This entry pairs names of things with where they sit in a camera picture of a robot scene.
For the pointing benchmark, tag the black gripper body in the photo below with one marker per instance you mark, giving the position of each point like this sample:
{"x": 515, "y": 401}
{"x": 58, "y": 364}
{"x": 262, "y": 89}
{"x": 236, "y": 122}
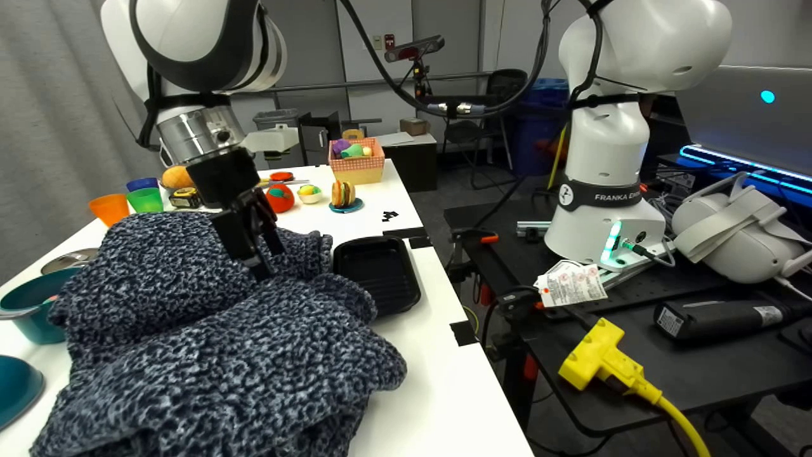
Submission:
{"x": 228, "y": 184}

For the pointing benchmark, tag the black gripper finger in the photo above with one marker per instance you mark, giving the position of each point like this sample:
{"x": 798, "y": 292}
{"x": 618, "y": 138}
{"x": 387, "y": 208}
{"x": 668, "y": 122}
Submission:
{"x": 264, "y": 240}

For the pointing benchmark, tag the dark blue knitted cloth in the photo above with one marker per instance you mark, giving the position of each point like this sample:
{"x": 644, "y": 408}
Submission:
{"x": 180, "y": 350}

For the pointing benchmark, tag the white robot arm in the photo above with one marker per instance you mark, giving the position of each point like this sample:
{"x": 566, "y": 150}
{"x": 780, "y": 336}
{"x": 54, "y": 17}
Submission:
{"x": 186, "y": 56}

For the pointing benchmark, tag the red toy tomato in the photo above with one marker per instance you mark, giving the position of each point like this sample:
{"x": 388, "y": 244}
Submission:
{"x": 279, "y": 197}

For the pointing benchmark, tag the orange ball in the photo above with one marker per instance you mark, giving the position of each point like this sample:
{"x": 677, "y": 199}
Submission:
{"x": 176, "y": 178}

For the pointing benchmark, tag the green cup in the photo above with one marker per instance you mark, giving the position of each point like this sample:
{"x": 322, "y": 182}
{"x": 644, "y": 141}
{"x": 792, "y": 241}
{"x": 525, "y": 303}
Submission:
{"x": 146, "y": 199}

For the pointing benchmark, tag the blue cup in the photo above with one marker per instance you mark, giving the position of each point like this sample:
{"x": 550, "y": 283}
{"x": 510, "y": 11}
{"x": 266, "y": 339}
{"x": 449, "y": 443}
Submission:
{"x": 141, "y": 184}

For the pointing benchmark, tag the toy burger on plate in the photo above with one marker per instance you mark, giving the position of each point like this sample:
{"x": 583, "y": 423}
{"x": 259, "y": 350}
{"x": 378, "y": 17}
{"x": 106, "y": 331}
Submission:
{"x": 344, "y": 199}

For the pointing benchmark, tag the orange cup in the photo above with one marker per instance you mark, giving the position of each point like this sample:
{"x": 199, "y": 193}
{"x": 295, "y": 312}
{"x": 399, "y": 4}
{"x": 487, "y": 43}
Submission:
{"x": 109, "y": 208}

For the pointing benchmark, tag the orange toy basket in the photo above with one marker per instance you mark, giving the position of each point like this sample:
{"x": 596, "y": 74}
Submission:
{"x": 355, "y": 160}

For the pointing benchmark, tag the black plastic tray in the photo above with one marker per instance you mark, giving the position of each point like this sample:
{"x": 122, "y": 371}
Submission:
{"x": 383, "y": 268}

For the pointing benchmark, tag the teal mug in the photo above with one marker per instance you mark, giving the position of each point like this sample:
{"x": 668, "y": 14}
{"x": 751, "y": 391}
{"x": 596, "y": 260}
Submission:
{"x": 32, "y": 303}

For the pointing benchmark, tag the black office chair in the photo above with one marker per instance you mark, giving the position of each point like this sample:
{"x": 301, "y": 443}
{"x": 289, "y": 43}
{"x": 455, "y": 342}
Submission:
{"x": 476, "y": 121}

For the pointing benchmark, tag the teal bowl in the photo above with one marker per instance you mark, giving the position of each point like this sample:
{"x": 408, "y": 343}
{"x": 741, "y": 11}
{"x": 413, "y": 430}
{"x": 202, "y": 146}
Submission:
{"x": 21, "y": 387}

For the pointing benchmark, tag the blue bin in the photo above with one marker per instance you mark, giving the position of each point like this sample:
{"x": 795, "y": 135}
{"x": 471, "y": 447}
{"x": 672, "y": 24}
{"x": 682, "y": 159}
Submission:
{"x": 537, "y": 126}

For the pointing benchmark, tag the white crumpled label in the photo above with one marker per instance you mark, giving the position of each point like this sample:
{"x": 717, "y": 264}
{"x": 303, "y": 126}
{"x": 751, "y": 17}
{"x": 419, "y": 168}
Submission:
{"x": 568, "y": 283}

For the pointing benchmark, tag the black power brick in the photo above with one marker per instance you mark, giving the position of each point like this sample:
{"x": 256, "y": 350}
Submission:
{"x": 703, "y": 321}

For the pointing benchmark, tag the white VR headset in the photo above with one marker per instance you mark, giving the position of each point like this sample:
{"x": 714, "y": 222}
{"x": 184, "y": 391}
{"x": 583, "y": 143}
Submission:
{"x": 737, "y": 229}

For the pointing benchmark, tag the open laptop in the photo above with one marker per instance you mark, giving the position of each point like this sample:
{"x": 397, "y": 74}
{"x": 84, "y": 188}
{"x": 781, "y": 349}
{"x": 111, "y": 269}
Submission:
{"x": 755, "y": 117}

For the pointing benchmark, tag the camera on tripod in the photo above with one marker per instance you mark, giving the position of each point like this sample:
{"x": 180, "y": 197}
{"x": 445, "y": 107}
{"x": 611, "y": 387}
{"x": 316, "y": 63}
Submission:
{"x": 413, "y": 52}

